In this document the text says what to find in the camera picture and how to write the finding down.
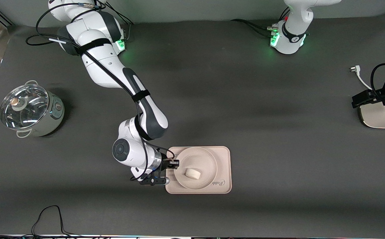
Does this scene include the small white bun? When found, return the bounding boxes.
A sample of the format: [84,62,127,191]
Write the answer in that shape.
[184,168,201,180]

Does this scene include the round beige plate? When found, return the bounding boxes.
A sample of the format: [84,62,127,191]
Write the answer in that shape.
[173,147,218,190]

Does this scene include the beige rabbit print tray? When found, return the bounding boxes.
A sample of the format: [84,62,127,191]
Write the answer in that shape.
[165,146,232,194]

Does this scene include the cream white toaster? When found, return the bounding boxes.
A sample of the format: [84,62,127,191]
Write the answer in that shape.
[358,102,385,129]

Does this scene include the pale green electric pot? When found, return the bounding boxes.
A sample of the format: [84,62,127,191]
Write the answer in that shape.
[0,80,65,138]

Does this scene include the glass pot lid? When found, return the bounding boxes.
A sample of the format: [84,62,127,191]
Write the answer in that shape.
[0,84,49,130]

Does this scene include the white toaster power cable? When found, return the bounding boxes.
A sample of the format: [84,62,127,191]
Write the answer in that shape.
[350,65,374,91]

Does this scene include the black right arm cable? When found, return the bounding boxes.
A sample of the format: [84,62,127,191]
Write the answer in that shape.
[26,2,176,182]

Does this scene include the thin black loose cable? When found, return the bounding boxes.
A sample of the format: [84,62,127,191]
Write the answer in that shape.
[31,205,82,237]

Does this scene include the black right base cables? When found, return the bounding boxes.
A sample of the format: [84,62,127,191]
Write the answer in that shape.
[105,3,135,41]

